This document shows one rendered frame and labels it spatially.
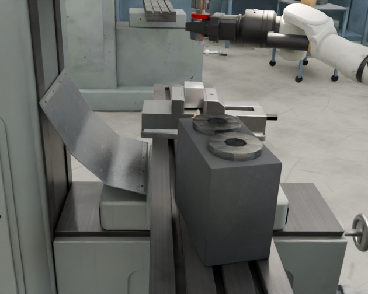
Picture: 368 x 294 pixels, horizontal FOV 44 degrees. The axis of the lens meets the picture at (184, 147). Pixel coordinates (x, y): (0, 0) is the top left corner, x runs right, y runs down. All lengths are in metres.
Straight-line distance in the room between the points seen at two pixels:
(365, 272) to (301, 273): 1.12
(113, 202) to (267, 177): 0.55
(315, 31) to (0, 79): 0.68
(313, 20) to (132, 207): 0.62
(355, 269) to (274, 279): 1.68
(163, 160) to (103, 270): 0.35
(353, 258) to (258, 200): 1.80
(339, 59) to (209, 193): 0.46
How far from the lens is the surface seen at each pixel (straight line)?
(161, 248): 0.83
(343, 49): 1.04
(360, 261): 2.52
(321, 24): 1.07
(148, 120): 1.26
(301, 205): 1.41
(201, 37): 1.14
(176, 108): 1.24
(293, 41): 1.08
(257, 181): 0.73
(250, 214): 0.76
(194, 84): 1.28
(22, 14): 1.03
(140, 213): 1.19
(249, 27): 1.10
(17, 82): 1.05
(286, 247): 1.29
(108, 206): 1.19
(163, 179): 1.05
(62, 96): 1.23
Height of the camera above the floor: 1.42
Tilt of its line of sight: 24 degrees down
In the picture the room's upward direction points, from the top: 2 degrees clockwise
